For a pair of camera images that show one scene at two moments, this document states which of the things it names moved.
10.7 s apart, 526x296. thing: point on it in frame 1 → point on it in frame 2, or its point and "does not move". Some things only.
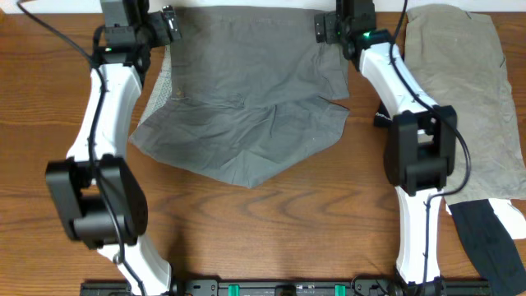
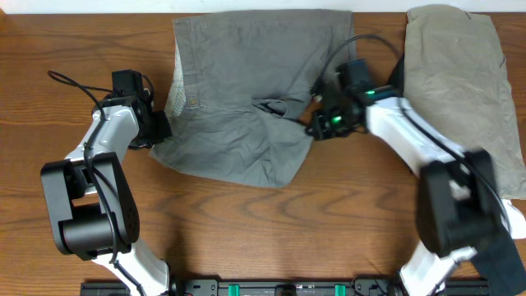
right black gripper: x=327 y=22 → x=325 y=131
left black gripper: x=157 y=23 → x=163 y=131
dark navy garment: x=492 y=251 does not move
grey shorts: x=248 y=93 does not move
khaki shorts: x=454 y=57 does not move
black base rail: x=288 y=287 does not move
